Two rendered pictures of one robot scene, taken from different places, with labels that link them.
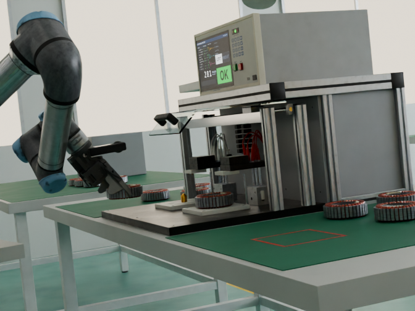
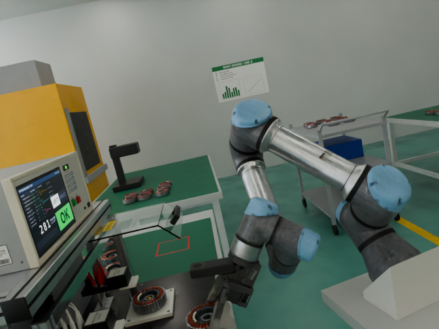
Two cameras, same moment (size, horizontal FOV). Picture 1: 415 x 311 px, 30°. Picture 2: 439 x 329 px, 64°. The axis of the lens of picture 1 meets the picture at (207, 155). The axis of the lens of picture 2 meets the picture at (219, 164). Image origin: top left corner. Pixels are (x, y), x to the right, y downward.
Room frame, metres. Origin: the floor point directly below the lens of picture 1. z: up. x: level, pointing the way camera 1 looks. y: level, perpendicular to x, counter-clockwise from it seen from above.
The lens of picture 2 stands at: (3.12, 0.67, 1.39)
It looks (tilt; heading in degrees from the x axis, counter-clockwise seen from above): 11 degrees down; 201
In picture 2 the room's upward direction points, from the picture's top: 12 degrees counter-clockwise
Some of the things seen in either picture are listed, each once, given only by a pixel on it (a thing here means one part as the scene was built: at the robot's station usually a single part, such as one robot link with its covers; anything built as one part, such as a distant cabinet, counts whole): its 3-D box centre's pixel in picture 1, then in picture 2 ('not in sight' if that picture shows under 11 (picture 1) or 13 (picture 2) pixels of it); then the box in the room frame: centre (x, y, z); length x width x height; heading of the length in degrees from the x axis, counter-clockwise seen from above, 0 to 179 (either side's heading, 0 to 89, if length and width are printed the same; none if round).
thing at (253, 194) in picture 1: (258, 194); (106, 311); (2.30, -0.14, 0.80); 0.08 x 0.05 x 0.06; 23
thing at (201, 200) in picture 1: (214, 200); (149, 299); (2.24, -0.01, 0.80); 0.11 x 0.11 x 0.04
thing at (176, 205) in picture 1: (184, 203); not in sight; (2.46, 0.09, 0.78); 0.15 x 0.15 x 0.01; 23
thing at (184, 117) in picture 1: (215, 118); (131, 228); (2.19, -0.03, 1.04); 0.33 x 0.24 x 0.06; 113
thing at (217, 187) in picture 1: (225, 191); not in sight; (2.52, -0.04, 0.80); 0.08 x 0.05 x 0.06; 23
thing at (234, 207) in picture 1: (215, 208); (151, 306); (2.24, -0.01, 0.78); 0.15 x 0.15 x 0.01; 23
